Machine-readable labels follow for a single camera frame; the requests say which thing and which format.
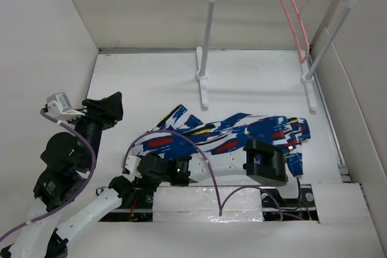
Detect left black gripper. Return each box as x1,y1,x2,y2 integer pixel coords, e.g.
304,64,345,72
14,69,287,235
67,91,124,168

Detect blue patterned trousers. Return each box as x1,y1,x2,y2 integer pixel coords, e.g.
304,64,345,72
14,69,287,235
126,105,311,177

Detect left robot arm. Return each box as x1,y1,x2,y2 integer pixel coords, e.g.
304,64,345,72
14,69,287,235
1,92,135,257

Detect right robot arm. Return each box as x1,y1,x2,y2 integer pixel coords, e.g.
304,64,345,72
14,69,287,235
56,140,288,242

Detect pink clothes hanger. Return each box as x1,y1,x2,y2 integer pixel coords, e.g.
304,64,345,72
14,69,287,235
279,0,311,65

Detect white metal clothes rack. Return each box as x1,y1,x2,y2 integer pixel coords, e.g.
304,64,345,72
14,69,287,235
195,0,359,114

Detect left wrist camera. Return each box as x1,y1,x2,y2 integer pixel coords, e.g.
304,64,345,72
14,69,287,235
46,92,85,121

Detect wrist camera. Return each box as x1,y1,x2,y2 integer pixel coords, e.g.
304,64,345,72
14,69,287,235
46,92,85,121
122,155,141,175

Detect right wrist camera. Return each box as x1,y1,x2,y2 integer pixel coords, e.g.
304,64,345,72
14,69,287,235
122,155,141,175

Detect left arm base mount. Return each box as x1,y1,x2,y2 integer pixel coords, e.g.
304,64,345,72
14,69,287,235
99,189,154,222

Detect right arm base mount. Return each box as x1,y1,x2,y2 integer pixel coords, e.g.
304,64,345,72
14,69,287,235
261,179,319,222

